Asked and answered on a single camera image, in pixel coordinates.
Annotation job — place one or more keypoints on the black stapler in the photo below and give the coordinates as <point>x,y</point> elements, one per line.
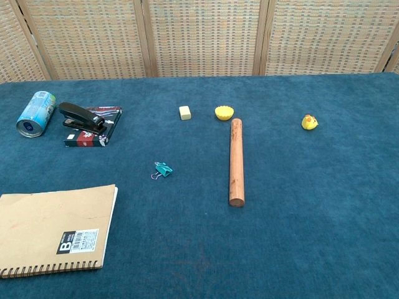
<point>81,116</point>

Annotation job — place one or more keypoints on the blue table cloth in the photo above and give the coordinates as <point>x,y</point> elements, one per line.
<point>249,233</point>

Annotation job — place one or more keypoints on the brown spiral notebook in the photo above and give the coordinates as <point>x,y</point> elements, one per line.
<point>53,224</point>

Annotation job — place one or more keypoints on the wooden rolling pin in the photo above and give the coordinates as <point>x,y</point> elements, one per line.
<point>236,162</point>

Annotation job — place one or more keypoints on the teal binder clip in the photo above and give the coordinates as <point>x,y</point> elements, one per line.
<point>163,169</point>

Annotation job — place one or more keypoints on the woven folding screen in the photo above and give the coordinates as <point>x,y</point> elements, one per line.
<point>199,37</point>

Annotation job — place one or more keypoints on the yellow rubber duck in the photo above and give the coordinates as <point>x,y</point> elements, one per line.
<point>309,122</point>

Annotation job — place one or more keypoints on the black red card box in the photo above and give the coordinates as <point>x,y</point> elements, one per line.
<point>93,137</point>

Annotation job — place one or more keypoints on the yellow fluted cup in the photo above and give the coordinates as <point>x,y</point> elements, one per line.
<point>224,113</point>

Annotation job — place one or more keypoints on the blue beverage can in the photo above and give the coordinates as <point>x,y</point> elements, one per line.
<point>35,113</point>

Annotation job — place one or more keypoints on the pale yellow eraser block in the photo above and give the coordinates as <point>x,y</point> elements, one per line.
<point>184,112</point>

